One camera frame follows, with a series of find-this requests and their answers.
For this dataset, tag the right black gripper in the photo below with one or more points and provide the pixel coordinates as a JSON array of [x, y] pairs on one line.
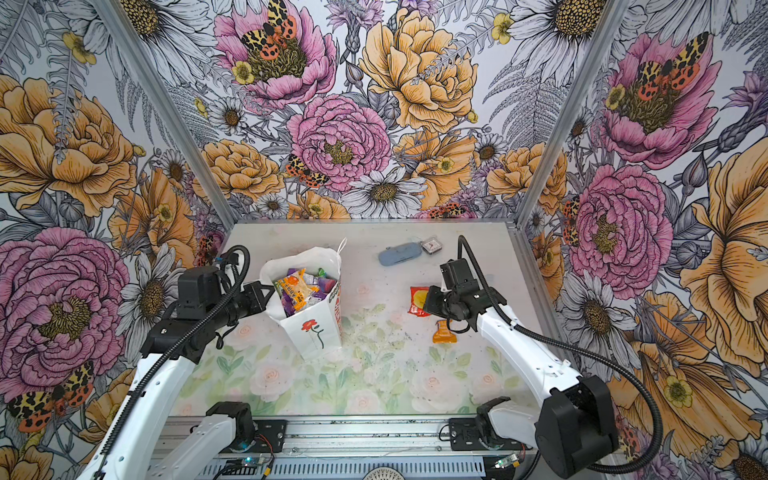
[[431, 306]]

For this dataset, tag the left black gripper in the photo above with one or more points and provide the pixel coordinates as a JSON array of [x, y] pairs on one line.
[[258, 304]]

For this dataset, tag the small orange snack packet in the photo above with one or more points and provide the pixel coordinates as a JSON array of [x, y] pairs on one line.
[[297, 289]]

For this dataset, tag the pink Fox's candy bag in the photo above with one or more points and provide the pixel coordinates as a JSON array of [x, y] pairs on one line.
[[320, 278]]

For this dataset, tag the white paper bag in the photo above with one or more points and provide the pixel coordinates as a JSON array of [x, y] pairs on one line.
[[316, 330]]

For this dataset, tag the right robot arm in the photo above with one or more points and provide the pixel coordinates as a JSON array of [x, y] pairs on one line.
[[571, 424]]

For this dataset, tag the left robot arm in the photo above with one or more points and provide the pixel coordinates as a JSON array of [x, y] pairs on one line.
[[169, 355]]

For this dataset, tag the small orange candy wrapper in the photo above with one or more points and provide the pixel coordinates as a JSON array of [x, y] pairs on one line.
[[443, 335]]

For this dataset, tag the red yellow snack packet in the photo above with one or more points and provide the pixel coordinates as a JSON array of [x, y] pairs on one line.
[[418, 297]]

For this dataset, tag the small white tag card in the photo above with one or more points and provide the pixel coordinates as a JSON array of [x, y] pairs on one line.
[[431, 245]]

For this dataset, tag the floral pastel table mat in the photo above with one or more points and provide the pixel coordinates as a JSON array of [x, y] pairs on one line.
[[388, 364]]

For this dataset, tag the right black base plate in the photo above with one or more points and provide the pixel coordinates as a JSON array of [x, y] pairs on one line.
[[477, 434]]

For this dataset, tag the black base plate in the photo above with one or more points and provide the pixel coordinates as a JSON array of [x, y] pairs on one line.
[[259, 436], [477, 434]]

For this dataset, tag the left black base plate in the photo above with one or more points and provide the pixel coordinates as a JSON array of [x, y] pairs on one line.
[[259, 436]]

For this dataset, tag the aluminium front rail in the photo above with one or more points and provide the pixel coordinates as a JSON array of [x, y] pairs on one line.
[[326, 436]]

